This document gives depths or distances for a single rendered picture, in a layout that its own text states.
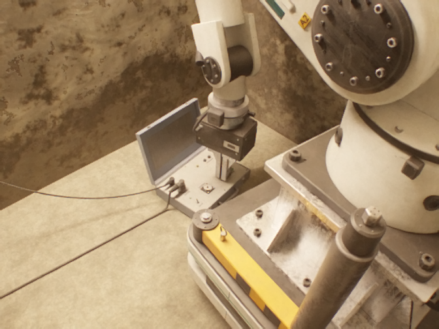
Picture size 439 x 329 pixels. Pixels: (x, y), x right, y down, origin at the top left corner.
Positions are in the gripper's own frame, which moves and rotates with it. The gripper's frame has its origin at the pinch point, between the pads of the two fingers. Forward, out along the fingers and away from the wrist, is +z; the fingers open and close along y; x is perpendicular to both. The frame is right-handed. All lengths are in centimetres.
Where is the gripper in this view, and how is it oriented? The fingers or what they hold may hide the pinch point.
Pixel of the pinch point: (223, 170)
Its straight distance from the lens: 162.5
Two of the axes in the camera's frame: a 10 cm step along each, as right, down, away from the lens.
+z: -0.4, 7.4, 6.7
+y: 8.5, 3.8, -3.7
